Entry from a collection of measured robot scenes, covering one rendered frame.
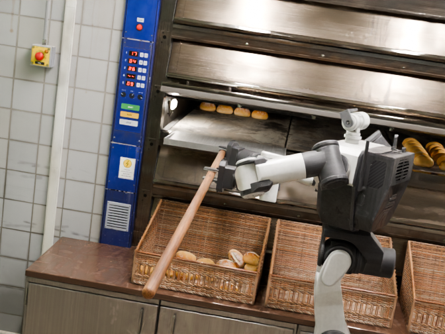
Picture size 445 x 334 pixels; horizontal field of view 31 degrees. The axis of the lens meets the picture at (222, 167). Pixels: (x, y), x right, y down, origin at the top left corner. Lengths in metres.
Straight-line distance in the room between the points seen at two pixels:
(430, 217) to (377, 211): 1.09
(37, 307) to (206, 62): 1.36
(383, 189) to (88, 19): 1.76
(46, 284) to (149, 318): 0.48
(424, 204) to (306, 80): 0.82
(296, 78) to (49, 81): 1.20
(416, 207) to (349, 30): 0.90
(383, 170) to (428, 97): 1.06
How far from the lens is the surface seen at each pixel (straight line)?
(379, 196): 2.85
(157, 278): 1.90
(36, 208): 4.14
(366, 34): 3.78
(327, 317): 3.09
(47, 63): 3.92
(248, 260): 3.81
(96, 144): 3.98
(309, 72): 3.80
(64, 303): 3.64
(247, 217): 3.88
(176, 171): 3.91
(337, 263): 2.98
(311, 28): 3.77
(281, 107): 3.66
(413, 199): 3.92
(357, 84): 3.80
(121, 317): 3.59
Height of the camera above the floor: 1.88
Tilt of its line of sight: 12 degrees down
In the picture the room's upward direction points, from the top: 8 degrees clockwise
